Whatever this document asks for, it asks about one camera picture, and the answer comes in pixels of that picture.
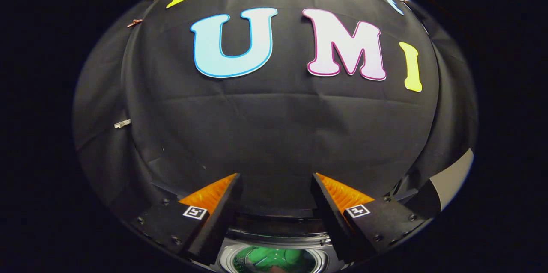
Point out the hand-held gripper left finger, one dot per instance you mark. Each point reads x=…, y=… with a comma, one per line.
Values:
x=222, y=221

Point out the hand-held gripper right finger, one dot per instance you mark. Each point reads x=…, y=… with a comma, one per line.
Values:
x=332, y=217

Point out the dark grey washing machine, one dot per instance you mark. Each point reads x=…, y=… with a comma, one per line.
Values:
x=278, y=227

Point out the green polo shirt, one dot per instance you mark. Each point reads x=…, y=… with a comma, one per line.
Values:
x=265, y=258

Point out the black backdrop cloth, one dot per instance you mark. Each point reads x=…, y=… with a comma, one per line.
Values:
x=274, y=136

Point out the grey cabinet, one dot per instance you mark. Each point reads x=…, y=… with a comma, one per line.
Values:
x=454, y=179

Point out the small silver clip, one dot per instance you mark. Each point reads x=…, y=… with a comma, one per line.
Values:
x=122, y=123

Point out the small copper clip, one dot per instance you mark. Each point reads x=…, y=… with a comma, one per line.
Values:
x=133, y=22

